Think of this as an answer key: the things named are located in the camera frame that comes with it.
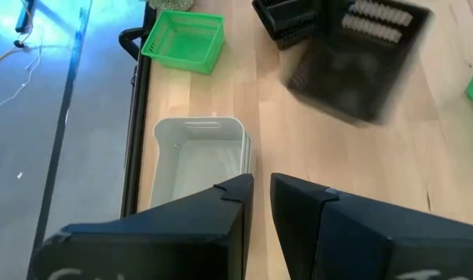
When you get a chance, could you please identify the black curved bracket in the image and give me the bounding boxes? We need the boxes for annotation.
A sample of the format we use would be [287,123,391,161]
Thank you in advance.
[117,26,146,61]

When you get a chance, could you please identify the black aluminium table frame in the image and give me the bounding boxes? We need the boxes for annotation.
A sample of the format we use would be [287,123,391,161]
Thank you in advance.
[119,3,158,219]

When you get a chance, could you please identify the black slotted plastic basket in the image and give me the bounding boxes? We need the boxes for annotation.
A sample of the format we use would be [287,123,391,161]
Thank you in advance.
[251,0,323,51]
[285,0,434,128]

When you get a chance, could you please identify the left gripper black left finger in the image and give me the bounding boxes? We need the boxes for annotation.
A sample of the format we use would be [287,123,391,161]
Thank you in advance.
[28,173,255,280]

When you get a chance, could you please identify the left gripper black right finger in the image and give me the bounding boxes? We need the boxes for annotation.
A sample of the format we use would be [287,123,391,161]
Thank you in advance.
[270,172,473,280]

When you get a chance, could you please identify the thin white floor cable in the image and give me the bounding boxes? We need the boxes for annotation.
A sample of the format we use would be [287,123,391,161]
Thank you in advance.
[0,42,43,110]

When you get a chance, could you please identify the grey plastic storage bin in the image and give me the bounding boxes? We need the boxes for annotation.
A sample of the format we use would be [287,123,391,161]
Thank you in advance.
[242,131,255,176]
[149,116,247,209]

